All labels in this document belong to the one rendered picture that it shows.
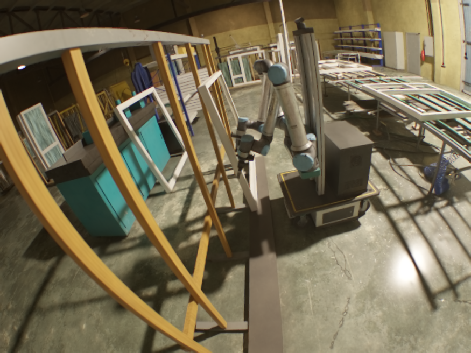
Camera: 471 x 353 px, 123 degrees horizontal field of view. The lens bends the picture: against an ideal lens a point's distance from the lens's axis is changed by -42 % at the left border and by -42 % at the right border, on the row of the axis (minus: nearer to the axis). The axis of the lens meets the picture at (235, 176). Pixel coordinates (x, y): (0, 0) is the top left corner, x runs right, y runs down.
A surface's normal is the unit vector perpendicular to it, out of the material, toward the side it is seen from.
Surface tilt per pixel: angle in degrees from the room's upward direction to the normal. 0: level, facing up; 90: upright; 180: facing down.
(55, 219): 90
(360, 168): 90
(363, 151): 90
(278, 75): 82
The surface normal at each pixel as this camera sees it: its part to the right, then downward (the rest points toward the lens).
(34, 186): 0.98, -0.15
